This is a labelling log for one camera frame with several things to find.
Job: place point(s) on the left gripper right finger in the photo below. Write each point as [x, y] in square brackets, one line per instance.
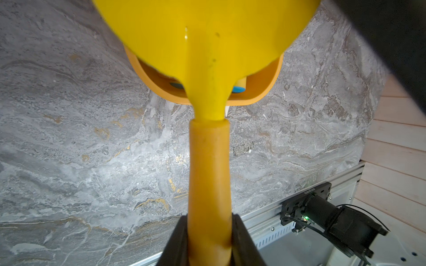
[244, 251]

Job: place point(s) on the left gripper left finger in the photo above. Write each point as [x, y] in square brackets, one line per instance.
[176, 251]

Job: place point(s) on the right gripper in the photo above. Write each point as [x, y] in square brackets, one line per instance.
[396, 31]

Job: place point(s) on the yellow storage box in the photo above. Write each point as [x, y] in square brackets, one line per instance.
[257, 85]

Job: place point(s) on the yellow scoop blue tip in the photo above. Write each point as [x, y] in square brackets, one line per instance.
[208, 46]

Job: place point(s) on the yellow scoop blue-tipped handle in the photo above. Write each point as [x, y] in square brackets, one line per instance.
[239, 86]

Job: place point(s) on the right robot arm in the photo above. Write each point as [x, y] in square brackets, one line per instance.
[349, 230]

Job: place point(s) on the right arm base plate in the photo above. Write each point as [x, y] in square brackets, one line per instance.
[295, 205]

